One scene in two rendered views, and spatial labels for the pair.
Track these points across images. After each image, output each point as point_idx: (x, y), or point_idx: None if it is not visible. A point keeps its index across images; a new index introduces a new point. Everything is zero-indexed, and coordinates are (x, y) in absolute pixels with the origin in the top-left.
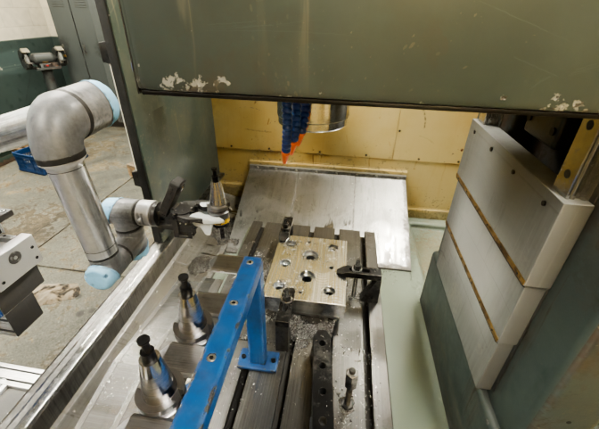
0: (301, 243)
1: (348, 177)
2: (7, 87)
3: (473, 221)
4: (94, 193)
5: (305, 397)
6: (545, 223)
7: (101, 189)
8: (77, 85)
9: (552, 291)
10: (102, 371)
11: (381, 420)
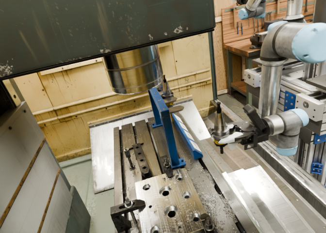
0: (185, 221)
1: None
2: None
3: (24, 197)
4: (264, 82)
5: (149, 163)
6: (30, 114)
7: None
8: (301, 23)
9: None
10: (271, 173)
11: (118, 169)
